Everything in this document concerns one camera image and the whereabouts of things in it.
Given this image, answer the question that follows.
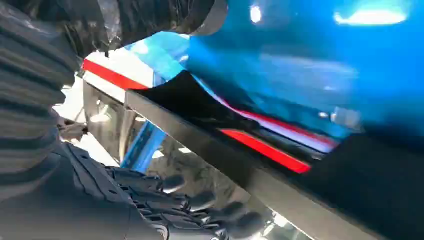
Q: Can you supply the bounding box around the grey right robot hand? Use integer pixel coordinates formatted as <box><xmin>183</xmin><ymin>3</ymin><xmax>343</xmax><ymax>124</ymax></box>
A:
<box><xmin>0</xmin><ymin>0</ymin><xmax>266</xmax><ymax>240</ymax></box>

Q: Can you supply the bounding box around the large blue plastic bin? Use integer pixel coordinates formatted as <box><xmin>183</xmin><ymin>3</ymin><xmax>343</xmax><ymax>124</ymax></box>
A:
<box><xmin>125</xmin><ymin>0</ymin><xmax>424</xmax><ymax>155</ymax></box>

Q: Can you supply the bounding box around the steel frame bar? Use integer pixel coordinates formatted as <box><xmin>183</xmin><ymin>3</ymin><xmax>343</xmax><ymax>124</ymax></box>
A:
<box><xmin>125</xmin><ymin>90</ymin><xmax>385</xmax><ymax>240</ymax></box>

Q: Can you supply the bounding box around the red tape strip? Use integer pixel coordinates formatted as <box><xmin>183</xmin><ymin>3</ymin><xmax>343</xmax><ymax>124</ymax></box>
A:
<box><xmin>81</xmin><ymin>58</ymin><xmax>149</xmax><ymax>91</ymax></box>
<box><xmin>219</xmin><ymin>128</ymin><xmax>312</xmax><ymax>175</ymax></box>

